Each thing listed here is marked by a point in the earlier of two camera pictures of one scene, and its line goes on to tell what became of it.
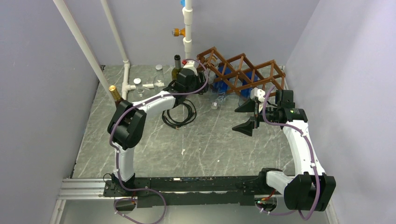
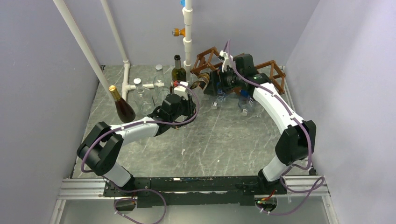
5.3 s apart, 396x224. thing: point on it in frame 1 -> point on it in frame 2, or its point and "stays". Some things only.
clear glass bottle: (159, 77) stays
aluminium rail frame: (93, 189) stays
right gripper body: (270, 113) -> (228, 80)
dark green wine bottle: (177, 67) stays
